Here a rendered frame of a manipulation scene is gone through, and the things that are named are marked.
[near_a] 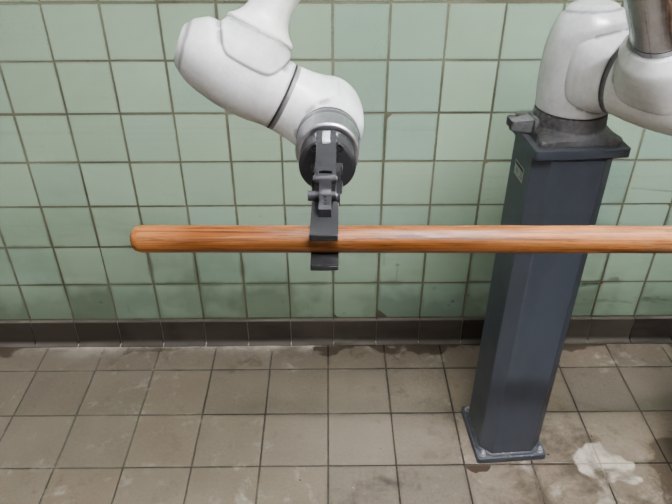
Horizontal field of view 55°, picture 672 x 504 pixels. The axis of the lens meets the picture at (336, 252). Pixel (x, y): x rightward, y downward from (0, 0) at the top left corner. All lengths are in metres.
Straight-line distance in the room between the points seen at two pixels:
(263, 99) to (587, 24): 0.71
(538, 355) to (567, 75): 0.74
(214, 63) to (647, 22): 0.70
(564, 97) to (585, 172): 0.18
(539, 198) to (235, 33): 0.82
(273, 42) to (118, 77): 1.07
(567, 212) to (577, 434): 0.88
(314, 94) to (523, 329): 0.97
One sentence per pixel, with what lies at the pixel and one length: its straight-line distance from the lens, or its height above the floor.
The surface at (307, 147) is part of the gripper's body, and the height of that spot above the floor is 1.22.
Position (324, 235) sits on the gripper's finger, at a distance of 0.66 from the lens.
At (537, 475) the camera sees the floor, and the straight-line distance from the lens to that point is 2.05.
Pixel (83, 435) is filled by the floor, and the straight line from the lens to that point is 2.20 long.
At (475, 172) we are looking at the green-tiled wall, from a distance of 2.03.
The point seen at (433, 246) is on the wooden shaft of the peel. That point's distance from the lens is 0.69.
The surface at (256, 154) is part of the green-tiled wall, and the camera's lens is 1.97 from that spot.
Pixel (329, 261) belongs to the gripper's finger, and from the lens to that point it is 0.69.
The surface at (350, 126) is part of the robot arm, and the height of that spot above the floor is 1.23.
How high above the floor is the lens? 1.58
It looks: 34 degrees down
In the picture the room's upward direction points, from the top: straight up
